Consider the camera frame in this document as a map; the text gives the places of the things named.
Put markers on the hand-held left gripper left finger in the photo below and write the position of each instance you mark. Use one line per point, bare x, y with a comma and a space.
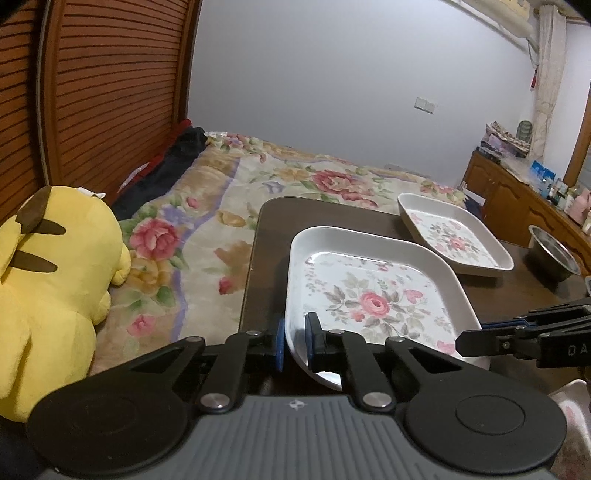
279, 345

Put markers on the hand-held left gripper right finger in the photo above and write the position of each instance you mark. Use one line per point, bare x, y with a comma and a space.
312, 342

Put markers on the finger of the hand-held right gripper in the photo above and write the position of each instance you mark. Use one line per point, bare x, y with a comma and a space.
501, 344
545, 314

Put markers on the large white floral plate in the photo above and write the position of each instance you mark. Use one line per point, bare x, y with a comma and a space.
369, 300

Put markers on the small steel bowl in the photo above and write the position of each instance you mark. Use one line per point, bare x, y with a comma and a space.
554, 254

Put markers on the pink thermos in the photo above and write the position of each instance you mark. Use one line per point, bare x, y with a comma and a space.
582, 207

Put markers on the rectangular white floral plate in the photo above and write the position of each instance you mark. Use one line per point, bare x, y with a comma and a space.
455, 240

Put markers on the wooden cabinet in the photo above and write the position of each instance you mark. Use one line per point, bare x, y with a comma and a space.
508, 203

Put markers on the blue box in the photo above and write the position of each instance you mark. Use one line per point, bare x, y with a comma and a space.
542, 173

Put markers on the floral blanket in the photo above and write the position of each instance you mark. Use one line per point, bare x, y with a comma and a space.
212, 198

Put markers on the dark clothing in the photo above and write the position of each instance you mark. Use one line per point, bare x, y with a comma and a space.
171, 161

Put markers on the cream curtain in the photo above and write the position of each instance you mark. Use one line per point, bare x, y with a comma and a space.
549, 83

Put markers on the yellow plush toy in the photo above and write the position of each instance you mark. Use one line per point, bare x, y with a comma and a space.
51, 300

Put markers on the red hanging tassel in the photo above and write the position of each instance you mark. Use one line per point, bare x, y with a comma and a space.
535, 76

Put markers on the wooden window frame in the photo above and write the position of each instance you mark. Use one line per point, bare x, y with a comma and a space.
579, 138

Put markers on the white wall switch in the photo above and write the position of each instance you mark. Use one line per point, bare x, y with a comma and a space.
425, 105

